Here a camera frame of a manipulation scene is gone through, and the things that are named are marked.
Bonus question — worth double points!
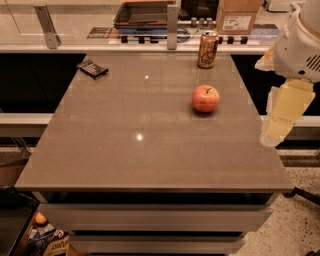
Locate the upper grey drawer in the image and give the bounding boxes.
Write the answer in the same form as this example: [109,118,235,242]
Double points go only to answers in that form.
[39,204,272,232]

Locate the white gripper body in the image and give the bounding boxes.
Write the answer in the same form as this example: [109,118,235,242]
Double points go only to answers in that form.
[274,9,320,83]

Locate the middle metal glass bracket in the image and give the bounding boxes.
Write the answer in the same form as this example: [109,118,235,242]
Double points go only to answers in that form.
[167,4,178,50]

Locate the left metal glass bracket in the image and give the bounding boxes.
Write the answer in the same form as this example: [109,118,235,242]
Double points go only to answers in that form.
[34,5,61,49]

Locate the grey tray stack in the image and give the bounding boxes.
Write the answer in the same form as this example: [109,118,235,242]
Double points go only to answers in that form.
[113,0,176,33]

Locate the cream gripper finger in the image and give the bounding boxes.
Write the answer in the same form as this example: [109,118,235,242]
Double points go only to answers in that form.
[260,79,315,147]
[255,45,275,71]

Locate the metal glass bracket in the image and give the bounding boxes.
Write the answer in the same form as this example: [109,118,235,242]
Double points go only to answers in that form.
[34,5,61,49]
[167,4,178,50]

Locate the lower grey drawer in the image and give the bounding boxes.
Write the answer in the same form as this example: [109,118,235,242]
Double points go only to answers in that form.
[70,236,244,255]

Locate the small orange fruit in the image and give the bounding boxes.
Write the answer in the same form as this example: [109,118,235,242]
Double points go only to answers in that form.
[35,212,48,226]

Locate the cardboard box with label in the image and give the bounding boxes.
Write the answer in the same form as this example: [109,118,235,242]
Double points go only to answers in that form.
[216,0,262,35]

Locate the snack bags in bin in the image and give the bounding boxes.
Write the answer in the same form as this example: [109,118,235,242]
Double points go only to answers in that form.
[27,224,69,256]

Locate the gold drink can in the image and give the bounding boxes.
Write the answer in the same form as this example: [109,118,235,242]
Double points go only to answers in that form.
[197,30,219,69]

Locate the dark rxbar chocolate bar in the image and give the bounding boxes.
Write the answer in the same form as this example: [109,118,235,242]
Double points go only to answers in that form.
[77,60,108,79]

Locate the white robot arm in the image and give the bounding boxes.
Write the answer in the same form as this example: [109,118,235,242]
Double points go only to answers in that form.
[255,0,320,147]

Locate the grey drawer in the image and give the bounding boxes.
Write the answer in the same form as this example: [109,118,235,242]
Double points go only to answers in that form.
[70,236,244,255]
[39,204,272,232]

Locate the red apple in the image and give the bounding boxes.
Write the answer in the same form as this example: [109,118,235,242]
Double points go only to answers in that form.
[192,85,220,113]

